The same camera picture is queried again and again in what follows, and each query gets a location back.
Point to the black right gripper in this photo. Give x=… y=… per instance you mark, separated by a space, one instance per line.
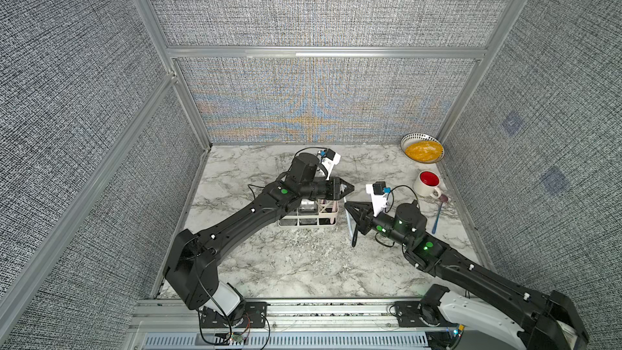
x=367 y=219

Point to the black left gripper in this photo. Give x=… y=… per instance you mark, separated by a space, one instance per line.
x=334 y=188

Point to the light blue toothbrush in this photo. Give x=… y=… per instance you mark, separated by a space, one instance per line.
x=348 y=220

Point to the black toothbrush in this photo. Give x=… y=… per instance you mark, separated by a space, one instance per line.
x=354 y=236

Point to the cream toothbrush holder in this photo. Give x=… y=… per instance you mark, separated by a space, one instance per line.
x=320 y=213

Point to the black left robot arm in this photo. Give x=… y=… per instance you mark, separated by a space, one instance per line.
x=191 y=267

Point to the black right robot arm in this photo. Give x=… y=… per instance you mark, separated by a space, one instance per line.
x=519 y=316

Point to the white mug red inside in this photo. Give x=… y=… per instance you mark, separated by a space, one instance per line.
x=427 y=184

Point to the patterned white bowl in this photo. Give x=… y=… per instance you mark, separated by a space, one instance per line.
x=412 y=138

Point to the iridescent purple blue spoon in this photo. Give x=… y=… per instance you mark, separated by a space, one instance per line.
x=443 y=199

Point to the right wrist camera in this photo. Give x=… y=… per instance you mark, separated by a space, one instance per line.
x=379 y=193

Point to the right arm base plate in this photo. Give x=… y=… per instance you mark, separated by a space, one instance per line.
x=411 y=314

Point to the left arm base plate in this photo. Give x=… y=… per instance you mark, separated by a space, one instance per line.
x=248 y=313

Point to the white vented cable duct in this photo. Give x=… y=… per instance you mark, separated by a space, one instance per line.
x=298 y=340

